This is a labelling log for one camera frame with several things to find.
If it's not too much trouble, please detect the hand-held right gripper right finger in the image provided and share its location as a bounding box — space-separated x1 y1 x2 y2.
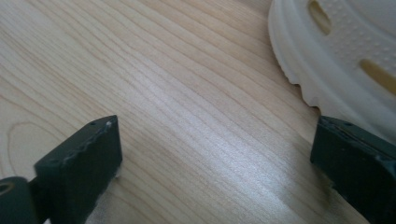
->
309 115 396 224

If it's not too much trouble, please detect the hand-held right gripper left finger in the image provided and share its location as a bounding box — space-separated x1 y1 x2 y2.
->
33 115 123 224

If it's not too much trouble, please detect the white slotted plastic tray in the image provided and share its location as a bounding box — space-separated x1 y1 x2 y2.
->
267 0 396 146

